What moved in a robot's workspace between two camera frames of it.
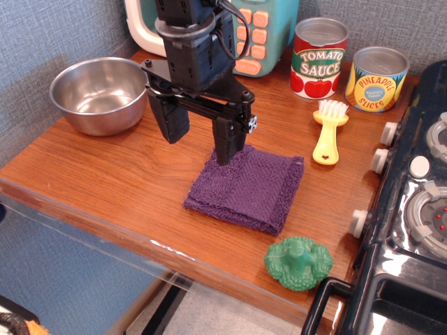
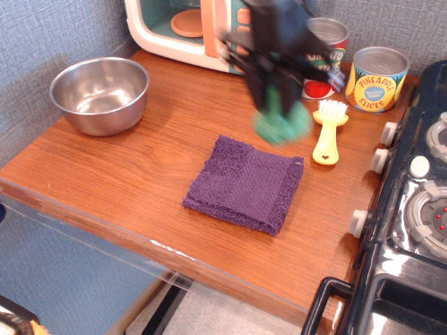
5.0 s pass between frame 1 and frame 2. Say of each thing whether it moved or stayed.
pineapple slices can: stayed
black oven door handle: stayed
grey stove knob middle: stayed
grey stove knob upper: stayed
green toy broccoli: moved
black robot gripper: moved
